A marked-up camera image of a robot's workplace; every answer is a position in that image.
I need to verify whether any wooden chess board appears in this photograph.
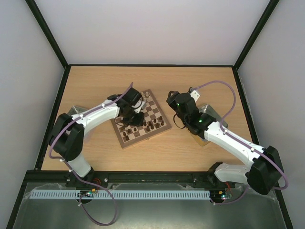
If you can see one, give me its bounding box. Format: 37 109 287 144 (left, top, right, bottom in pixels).
111 89 172 149

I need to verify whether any light blue slotted cable duct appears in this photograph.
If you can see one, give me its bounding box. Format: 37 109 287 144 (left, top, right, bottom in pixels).
30 189 210 200

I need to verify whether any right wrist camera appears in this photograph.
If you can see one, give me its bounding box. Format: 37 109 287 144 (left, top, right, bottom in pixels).
188 87 200 102

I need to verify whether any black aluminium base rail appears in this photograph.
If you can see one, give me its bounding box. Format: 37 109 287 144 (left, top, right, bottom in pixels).
23 170 235 190

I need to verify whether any left metal tray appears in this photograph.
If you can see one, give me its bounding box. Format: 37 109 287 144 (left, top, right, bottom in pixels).
67 105 88 116

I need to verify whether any black enclosure frame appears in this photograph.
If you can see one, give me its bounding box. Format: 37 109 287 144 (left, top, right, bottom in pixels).
7 0 279 229

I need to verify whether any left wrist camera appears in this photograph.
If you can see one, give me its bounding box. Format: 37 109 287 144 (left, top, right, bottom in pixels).
133 95 146 113

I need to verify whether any right metal tin tray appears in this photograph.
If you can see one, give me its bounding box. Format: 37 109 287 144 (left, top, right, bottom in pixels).
191 104 222 147

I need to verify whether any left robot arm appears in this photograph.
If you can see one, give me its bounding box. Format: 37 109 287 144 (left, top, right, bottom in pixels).
48 85 145 178

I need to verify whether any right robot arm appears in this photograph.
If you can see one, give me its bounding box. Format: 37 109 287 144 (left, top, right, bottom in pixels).
166 91 284 195

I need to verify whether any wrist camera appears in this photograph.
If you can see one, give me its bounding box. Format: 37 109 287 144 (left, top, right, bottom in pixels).
133 95 146 113
188 87 200 102

